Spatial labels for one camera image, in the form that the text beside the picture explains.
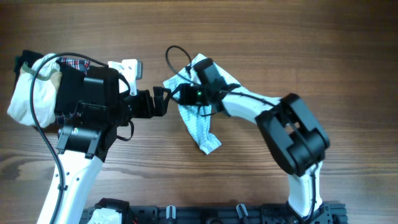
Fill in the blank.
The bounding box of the white folded garment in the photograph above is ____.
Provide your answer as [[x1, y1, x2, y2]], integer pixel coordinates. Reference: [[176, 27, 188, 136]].
[[7, 54, 62, 128]]

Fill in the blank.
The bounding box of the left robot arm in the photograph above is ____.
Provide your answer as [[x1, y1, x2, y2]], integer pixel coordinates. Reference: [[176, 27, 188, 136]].
[[38, 67, 171, 223]]

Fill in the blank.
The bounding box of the dark green folded garment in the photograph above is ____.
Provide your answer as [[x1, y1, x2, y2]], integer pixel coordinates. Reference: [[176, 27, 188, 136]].
[[14, 50, 44, 85]]

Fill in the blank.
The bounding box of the red plaid folded garment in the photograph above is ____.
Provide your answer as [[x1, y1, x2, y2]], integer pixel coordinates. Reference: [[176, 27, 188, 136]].
[[55, 57, 90, 124]]

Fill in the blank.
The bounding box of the light blue striped garment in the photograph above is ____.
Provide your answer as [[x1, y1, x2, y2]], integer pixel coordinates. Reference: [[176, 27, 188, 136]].
[[163, 54, 240, 155]]

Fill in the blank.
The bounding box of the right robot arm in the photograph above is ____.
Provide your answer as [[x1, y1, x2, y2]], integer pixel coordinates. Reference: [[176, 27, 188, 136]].
[[174, 55, 330, 223]]

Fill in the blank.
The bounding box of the black folded garment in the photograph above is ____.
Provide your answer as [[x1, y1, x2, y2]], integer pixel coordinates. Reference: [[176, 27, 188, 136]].
[[55, 60, 90, 114]]

